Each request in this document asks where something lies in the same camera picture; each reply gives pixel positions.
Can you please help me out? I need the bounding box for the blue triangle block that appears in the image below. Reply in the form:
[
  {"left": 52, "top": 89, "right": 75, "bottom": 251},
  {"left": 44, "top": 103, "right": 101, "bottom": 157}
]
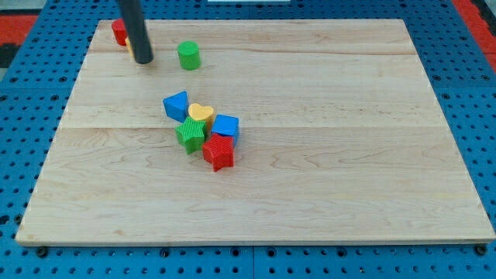
[{"left": 163, "top": 91, "right": 189, "bottom": 122}]

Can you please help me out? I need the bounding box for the blue cube block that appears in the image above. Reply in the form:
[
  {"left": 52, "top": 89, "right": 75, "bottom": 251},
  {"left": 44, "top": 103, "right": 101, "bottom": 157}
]
[{"left": 211, "top": 114, "right": 239, "bottom": 145}]

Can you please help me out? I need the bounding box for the red star block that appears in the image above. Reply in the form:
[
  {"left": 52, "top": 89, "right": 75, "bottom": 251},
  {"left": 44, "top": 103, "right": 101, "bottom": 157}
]
[{"left": 202, "top": 133, "right": 234, "bottom": 172}]

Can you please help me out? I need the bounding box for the yellow heart block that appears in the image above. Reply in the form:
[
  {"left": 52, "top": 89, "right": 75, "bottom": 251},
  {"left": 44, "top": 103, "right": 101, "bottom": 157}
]
[{"left": 188, "top": 103, "right": 215, "bottom": 129}]

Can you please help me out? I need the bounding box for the green star block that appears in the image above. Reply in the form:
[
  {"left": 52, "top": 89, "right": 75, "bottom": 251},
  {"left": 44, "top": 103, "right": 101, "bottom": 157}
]
[{"left": 175, "top": 116, "right": 207, "bottom": 154}]

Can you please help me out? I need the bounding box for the light wooden board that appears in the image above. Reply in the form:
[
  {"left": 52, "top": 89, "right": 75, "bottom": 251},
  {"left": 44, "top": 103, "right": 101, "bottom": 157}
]
[{"left": 16, "top": 19, "right": 495, "bottom": 246}]

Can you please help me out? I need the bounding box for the green cylinder block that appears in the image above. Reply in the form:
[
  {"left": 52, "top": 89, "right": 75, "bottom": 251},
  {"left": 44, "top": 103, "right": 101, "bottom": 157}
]
[{"left": 177, "top": 41, "right": 202, "bottom": 71}]

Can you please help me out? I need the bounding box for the yellow block behind rod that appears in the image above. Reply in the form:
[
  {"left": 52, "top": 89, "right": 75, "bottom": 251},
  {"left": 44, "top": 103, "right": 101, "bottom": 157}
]
[{"left": 125, "top": 37, "right": 134, "bottom": 58}]

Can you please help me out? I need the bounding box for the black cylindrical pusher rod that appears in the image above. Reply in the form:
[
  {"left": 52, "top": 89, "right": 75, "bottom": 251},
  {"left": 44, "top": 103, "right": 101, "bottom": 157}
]
[{"left": 116, "top": 0, "right": 154, "bottom": 65}]

